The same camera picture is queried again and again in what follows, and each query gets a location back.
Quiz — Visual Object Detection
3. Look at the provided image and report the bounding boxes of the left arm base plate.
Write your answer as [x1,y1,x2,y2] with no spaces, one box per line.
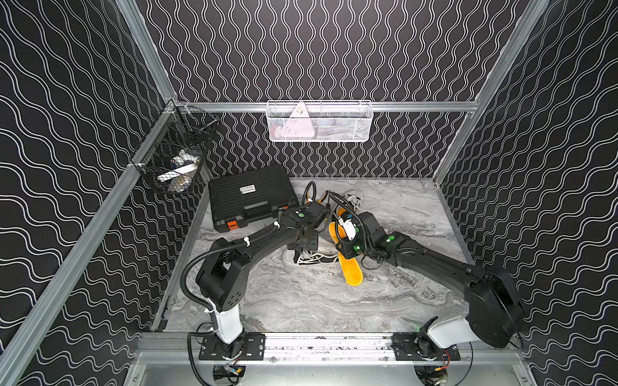
[198,332,267,361]

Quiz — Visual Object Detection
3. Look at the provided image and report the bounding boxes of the black wire wall basket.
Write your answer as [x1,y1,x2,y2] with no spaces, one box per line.
[137,106,221,196]

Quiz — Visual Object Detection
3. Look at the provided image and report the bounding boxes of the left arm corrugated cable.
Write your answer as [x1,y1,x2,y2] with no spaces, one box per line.
[179,224,281,312]

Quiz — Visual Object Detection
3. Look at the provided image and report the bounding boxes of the aluminium front rail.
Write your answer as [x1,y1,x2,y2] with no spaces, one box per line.
[135,332,521,367]

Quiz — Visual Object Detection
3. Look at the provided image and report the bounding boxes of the black plastic tool case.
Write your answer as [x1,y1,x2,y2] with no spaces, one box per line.
[209,165,299,233]

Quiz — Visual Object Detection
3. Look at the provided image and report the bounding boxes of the yellow insole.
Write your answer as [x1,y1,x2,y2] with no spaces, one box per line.
[328,208,364,286]

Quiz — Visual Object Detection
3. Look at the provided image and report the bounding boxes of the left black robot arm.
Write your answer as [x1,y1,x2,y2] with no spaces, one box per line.
[196,201,330,344]

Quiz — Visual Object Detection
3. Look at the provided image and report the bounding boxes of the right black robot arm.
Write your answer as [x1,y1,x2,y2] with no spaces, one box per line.
[328,212,525,357]

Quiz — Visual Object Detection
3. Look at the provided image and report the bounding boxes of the white items in black basket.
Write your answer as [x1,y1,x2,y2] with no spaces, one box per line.
[156,149,202,193]

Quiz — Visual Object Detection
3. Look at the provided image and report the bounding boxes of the white wire wall basket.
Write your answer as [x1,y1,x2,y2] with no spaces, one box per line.
[265,100,374,142]

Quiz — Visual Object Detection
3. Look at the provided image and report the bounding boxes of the yellow handled pliers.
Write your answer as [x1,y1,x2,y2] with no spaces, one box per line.
[304,188,329,204]

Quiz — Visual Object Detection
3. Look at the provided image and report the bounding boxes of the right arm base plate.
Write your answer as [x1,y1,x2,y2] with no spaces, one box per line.
[390,333,461,363]

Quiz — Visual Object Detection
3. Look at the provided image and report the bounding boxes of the pink triangular card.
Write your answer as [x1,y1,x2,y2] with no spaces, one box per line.
[279,101,315,141]

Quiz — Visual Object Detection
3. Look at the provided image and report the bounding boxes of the black white sneaker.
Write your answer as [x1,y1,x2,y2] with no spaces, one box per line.
[336,193,362,212]
[282,237,339,266]

